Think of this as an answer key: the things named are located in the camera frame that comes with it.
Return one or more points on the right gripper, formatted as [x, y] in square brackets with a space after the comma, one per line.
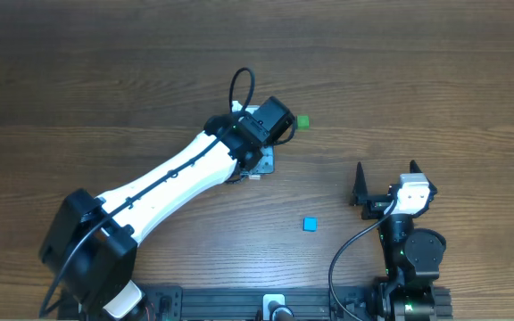
[375, 205]

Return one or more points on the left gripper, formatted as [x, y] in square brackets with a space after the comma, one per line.
[263, 165]

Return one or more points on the green cube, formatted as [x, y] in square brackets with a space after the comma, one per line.
[303, 122]

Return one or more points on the blue cube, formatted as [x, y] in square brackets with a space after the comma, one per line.
[310, 224]

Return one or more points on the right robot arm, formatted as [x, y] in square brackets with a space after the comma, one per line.
[413, 254]

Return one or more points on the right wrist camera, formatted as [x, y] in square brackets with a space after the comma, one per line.
[411, 194]

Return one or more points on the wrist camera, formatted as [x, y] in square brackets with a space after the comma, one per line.
[411, 194]
[244, 107]

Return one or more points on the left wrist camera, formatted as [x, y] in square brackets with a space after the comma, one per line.
[244, 107]

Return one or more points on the mounting rail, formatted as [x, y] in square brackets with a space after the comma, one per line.
[230, 303]

